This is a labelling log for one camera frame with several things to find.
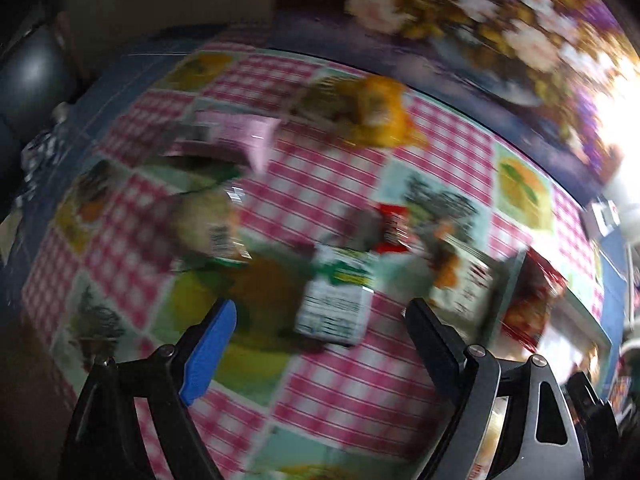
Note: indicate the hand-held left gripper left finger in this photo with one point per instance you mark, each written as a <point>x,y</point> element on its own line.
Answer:
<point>210,355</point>

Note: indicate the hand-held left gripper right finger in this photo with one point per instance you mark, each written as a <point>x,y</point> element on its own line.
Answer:
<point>435,355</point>

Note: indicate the beige snack packet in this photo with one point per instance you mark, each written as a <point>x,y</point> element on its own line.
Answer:
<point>465,280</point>

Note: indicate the teal-edged white cardboard tray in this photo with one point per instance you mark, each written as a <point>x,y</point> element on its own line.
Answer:
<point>580,330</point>

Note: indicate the red printed snack packet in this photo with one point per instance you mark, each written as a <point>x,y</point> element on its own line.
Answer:
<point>532,305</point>

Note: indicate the green and white biscuit packet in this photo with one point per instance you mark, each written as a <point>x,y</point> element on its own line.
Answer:
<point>332,305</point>

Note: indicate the clear round biscuit packet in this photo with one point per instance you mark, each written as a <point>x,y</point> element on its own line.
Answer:
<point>210,225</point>

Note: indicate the small red candy packet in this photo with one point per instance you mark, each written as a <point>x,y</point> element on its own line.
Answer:
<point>395,227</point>

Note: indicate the pink snack packet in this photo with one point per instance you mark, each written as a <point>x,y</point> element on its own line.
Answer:
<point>235,132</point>

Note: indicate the yellow transparent snack packet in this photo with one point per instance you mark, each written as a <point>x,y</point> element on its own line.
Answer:
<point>375,110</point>

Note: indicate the pink checked tablecloth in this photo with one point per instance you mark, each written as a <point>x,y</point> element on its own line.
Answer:
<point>325,185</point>

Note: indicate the white power strip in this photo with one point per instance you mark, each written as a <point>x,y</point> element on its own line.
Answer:
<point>602,215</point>

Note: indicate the crinkled silver wrapper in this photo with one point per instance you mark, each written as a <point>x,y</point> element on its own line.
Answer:
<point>42,155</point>

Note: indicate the dark grey cushion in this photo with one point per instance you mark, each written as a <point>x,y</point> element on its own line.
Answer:
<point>35,75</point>

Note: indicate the flower painting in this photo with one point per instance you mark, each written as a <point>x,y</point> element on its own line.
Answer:
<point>450,10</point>

